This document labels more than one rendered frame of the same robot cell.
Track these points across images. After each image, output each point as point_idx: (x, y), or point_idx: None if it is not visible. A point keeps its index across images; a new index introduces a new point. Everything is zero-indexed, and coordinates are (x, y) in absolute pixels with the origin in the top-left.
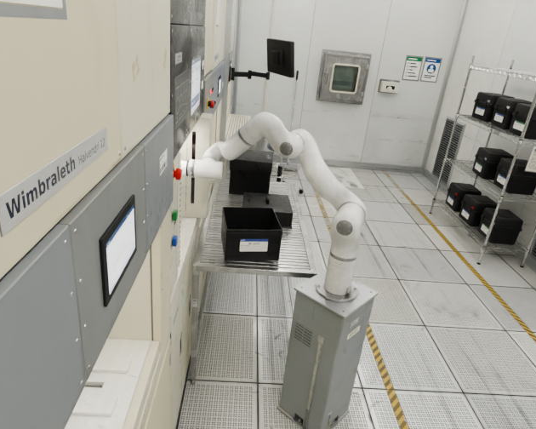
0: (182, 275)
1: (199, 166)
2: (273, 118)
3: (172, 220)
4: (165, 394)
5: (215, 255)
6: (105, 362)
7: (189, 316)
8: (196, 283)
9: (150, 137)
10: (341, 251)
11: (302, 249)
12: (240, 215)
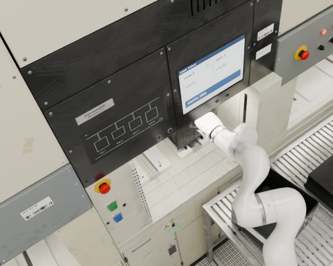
0: (167, 218)
1: (218, 141)
2: (252, 168)
3: None
4: None
5: (231, 208)
6: (48, 262)
7: (212, 225)
8: (205, 218)
9: None
10: None
11: (320, 265)
12: (284, 184)
